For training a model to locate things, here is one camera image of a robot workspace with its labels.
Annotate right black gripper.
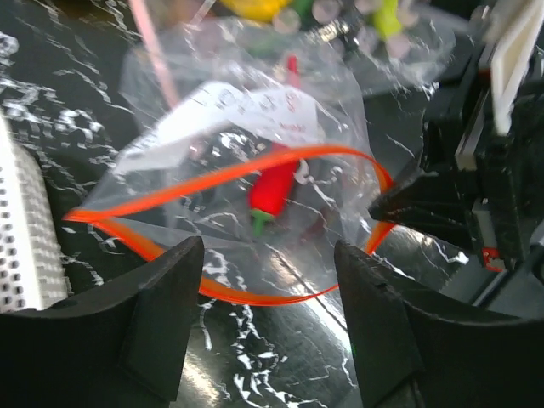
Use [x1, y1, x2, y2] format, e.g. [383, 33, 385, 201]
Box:
[369, 48, 543, 270]

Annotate dotted bag with yellow pepper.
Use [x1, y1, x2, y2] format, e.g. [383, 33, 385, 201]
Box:
[186, 0, 456, 94]

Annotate green fake pear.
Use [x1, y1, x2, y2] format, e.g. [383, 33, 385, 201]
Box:
[371, 0, 403, 41]

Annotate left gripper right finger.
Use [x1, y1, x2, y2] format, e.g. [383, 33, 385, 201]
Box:
[334, 241, 543, 407]

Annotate yellow fake bell pepper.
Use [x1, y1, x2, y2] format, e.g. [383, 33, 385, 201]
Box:
[220, 0, 292, 23]

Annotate clear red-zip bag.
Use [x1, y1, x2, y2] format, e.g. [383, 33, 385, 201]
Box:
[65, 24, 394, 306]

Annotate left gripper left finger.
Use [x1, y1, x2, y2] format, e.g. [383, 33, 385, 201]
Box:
[1, 237, 205, 407]

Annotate red fake chili peppers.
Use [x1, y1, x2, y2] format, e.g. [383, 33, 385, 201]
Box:
[248, 160, 299, 236]

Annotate white perforated plastic basket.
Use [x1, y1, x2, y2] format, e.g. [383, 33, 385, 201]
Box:
[0, 118, 68, 313]

